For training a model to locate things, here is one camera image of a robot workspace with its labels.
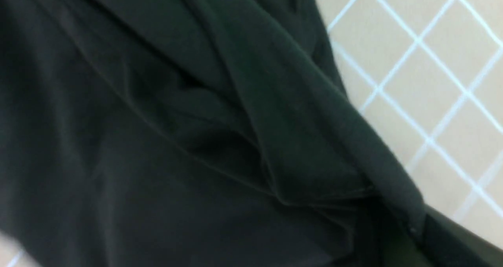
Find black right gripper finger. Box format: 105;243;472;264
417;205;503;267

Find dark gray long-sleeve shirt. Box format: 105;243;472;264
1;0;426;267

